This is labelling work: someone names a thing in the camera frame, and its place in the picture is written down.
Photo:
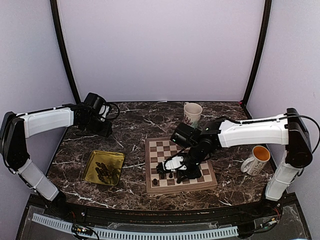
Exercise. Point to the cream floral mug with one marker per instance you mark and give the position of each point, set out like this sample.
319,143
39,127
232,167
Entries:
192,114

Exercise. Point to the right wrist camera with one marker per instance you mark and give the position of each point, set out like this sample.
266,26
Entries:
171,165

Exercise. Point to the gold metal tray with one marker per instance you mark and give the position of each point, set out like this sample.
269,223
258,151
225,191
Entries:
110,159

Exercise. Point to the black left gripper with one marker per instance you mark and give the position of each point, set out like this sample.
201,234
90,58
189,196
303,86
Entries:
105,130

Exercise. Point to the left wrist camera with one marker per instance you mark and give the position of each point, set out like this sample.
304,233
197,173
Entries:
104,111

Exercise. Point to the left black frame post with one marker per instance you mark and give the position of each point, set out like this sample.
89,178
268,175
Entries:
63,50

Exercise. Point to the right black frame post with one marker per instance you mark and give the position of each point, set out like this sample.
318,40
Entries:
258,52

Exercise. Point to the white slotted cable duct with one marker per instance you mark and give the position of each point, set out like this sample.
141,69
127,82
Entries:
119,231

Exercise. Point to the black frame post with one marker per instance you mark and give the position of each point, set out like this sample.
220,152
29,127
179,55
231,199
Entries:
63,50
258,52

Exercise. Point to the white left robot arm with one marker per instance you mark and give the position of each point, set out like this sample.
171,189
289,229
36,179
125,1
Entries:
94,114

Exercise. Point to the white mug orange inside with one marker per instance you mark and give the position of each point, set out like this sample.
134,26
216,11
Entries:
257,160

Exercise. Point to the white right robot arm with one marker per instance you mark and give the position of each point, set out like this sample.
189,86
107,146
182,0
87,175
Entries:
286,129

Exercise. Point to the black front rail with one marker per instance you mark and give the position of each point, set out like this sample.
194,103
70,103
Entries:
103,216

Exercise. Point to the wooden chess board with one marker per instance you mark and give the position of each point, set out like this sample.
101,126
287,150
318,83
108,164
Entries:
162,148

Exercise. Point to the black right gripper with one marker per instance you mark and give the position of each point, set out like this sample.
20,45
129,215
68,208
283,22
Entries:
196,174

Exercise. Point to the pile of dark chess pieces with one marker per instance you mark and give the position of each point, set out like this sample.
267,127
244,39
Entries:
104,173

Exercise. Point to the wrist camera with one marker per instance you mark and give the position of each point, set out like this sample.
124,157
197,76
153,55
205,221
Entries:
104,111
171,165

